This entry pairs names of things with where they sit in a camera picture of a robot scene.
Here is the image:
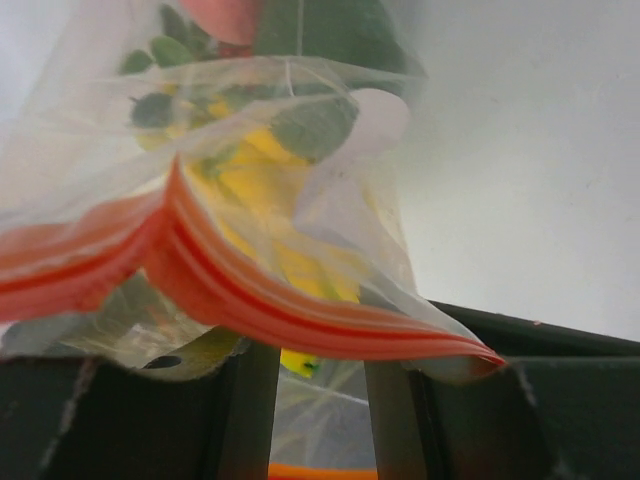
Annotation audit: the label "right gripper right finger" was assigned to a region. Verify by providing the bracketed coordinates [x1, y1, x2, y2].
[365, 305, 639, 479]

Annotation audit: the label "yellow fake bananas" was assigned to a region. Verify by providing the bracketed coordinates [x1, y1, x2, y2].
[139, 89, 361, 376]

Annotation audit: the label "clear zip top bag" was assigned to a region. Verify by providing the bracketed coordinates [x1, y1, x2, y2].
[1, 1, 503, 479]

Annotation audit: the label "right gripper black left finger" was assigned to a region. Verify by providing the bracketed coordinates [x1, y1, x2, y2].
[1, 343, 279, 479]

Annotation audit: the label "green fake pepper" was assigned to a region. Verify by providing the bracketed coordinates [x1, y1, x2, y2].
[253, 0, 424, 75]

